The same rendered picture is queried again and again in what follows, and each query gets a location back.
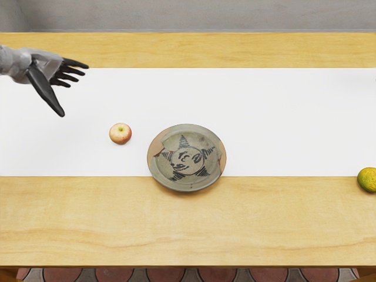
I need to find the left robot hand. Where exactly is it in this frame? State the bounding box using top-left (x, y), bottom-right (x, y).
top-left (0, 44), bottom-right (90, 118)

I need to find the green yellow citrus fruit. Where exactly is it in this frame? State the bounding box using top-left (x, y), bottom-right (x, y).
top-left (357, 166), bottom-right (376, 193)

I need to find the red yellow apple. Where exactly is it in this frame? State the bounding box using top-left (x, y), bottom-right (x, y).
top-left (109, 122), bottom-right (133, 145)

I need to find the grey patterned ceramic plate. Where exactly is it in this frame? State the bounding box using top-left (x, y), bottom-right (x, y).
top-left (146, 123), bottom-right (228, 193)

